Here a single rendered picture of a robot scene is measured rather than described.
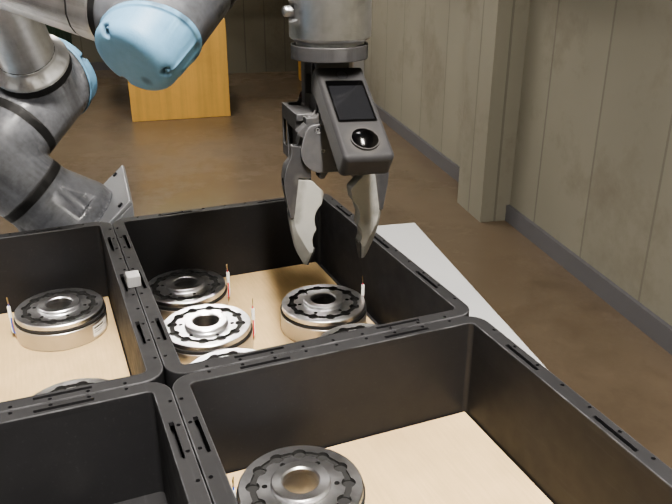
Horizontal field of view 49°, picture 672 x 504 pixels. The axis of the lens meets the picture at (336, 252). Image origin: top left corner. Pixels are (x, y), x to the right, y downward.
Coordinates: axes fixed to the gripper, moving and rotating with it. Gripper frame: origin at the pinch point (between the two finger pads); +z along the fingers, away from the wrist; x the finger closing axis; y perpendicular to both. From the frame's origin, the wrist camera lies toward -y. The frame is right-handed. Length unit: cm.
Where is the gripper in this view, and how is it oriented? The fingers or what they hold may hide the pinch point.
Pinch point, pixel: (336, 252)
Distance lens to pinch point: 73.2
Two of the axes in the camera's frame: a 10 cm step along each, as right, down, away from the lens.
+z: 0.0, 9.2, 3.9
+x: -9.6, 1.1, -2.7
